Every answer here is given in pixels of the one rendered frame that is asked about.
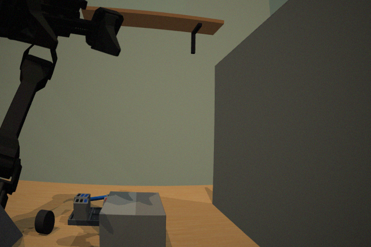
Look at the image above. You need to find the black short cylinder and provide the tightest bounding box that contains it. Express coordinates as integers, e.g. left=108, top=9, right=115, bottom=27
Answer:
left=34, top=209, right=55, bottom=235

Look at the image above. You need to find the grey flat panel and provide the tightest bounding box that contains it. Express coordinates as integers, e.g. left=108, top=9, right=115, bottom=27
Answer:
left=213, top=0, right=371, bottom=247

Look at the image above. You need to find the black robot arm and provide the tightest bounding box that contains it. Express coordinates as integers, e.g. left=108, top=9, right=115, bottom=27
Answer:
left=0, top=45, right=57, bottom=209

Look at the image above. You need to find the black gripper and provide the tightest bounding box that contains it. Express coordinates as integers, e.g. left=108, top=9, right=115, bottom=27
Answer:
left=0, top=0, right=124, bottom=56

